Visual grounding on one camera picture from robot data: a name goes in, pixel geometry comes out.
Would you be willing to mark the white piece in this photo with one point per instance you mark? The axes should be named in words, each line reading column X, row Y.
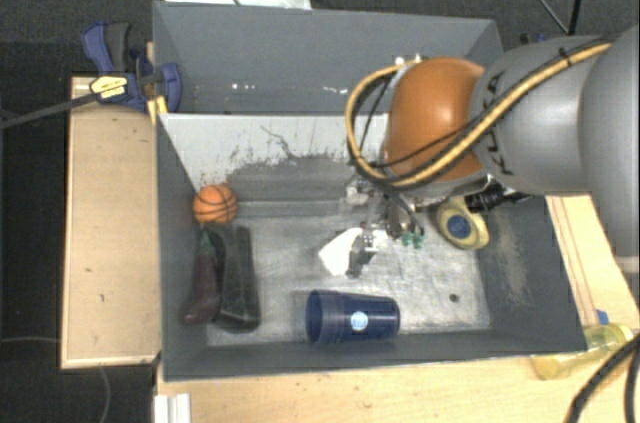
column 334, row 256

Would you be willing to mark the purple toy eggplant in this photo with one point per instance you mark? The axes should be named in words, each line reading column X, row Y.
column 204, row 281

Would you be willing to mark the dark blue plastic cup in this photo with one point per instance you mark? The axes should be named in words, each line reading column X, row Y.
column 345, row 317

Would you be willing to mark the black cylinder on white bracket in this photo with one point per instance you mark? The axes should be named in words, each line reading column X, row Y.
column 487, row 198

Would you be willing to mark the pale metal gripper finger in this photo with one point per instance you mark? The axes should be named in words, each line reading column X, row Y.
column 356, row 261

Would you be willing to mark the dark green flat block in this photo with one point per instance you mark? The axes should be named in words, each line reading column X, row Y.
column 240, row 281

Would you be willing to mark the grey metal bin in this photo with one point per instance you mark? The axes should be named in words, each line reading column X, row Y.
column 280, row 56

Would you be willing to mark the orange basketball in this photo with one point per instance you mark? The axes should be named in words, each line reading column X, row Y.
column 215, row 205

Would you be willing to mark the pale wood flat board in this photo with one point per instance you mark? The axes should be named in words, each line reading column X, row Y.
column 112, row 236

